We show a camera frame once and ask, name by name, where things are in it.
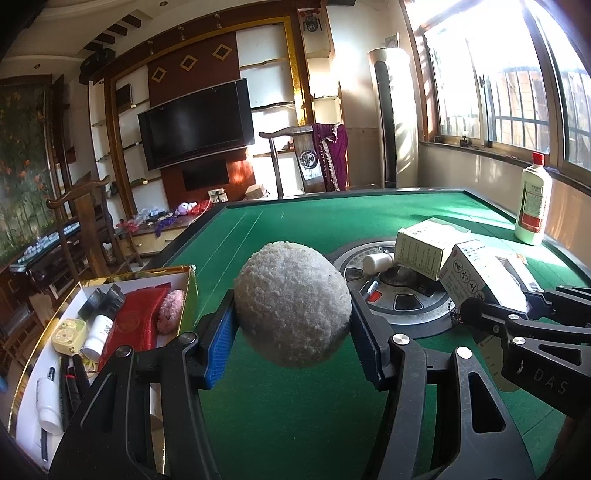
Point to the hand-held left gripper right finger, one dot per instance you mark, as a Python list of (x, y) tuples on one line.
[(367, 341)]

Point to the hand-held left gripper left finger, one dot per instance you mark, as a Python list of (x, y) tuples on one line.
[(221, 346)]

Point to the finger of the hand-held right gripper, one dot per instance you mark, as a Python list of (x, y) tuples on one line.
[(512, 327), (568, 302)]

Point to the gold-edged white box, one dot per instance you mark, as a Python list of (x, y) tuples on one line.
[(189, 304)]

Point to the small white printed box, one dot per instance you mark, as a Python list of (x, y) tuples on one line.
[(480, 277)]

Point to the beige fuzzy ball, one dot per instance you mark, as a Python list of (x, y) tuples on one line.
[(291, 300)]

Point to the white cardboard box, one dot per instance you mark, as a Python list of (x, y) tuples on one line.
[(427, 251)]

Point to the yellow plastic case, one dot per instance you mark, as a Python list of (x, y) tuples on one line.
[(69, 336)]

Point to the large white labelled bottle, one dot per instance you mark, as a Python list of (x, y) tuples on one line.
[(48, 404)]

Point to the black gel pen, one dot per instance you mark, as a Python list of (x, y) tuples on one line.
[(44, 445)]

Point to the pale green paper leaflet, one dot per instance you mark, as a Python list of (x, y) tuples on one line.
[(490, 364)]

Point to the black marker with white label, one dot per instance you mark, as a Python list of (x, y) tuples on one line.
[(371, 290)]

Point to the pink fuzzy pompom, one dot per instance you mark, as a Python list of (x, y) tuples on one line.
[(168, 311)]

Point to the tiny white bottle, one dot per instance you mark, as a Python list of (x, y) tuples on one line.
[(377, 263)]

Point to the red foil packet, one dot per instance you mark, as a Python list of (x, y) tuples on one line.
[(131, 323)]

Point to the white bottle with red cap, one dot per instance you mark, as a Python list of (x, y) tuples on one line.
[(533, 203)]

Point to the black ribbed round object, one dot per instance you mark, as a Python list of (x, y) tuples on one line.
[(114, 300)]

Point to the low wooden cabinet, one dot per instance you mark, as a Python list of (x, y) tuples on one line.
[(157, 235)]

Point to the colourful clutter pile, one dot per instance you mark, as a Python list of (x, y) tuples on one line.
[(157, 217)]

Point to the white power strip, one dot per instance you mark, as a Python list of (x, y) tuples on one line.
[(217, 194)]

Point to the small cardboard box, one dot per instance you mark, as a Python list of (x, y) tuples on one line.
[(256, 190)]

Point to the brown wooden chair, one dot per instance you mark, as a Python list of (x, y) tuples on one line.
[(92, 221)]

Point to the purple fringed cloth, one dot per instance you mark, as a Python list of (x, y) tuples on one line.
[(334, 157)]

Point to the carved wooden chair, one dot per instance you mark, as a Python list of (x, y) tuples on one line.
[(307, 161)]

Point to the dark table with tiles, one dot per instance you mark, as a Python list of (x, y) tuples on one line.
[(41, 244)]

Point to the black flat television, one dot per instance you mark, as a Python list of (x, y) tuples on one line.
[(198, 124)]

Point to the floor-standing air conditioner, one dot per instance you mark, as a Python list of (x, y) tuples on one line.
[(392, 115)]

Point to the wood-framed barred window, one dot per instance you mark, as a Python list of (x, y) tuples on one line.
[(485, 78)]

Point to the small dark framed panel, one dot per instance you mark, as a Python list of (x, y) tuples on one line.
[(123, 97)]

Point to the flower mural painting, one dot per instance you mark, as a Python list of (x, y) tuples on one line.
[(23, 166)]

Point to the small framed picture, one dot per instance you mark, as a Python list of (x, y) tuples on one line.
[(392, 40)]

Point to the black speaker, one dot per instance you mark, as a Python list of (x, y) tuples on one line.
[(97, 60)]

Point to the black rectangular wall panel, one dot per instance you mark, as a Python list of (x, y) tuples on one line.
[(205, 177)]

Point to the wooden wall unit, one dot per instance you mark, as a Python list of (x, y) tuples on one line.
[(205, 74)]

